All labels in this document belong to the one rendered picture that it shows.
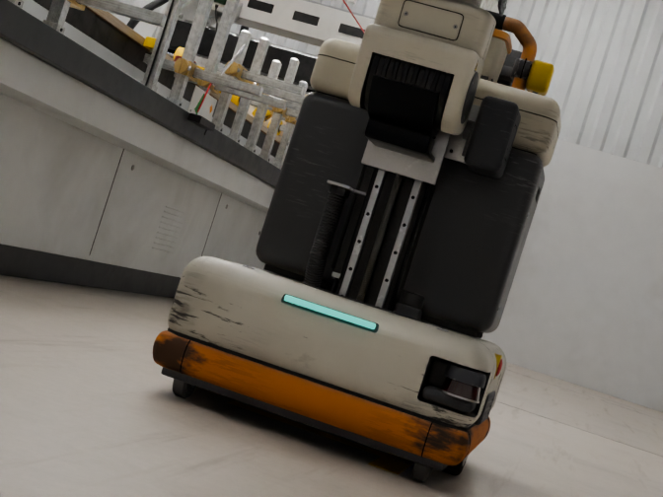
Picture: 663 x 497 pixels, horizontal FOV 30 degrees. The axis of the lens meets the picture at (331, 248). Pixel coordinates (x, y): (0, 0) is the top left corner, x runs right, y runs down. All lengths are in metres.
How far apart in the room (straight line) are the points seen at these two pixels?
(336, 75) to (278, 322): 0.64
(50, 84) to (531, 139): 1.40
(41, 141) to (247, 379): 1.77
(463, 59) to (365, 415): 0.69
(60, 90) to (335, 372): 1.48
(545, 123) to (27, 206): 1.89
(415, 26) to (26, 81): 1.24
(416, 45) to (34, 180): 1.86
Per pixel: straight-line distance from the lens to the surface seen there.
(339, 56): 2.71
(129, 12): 3.32
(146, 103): 3.95
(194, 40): 4.28
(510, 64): 2.95
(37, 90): 3.37
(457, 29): 2.42
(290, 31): 7.48
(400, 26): 2.44
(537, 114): 2.64
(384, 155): 2.55
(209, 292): 2.36
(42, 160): 3.97
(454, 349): 2.27
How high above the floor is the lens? 0.32
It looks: 1 degrees up
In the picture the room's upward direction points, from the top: 18 degrees clockwise
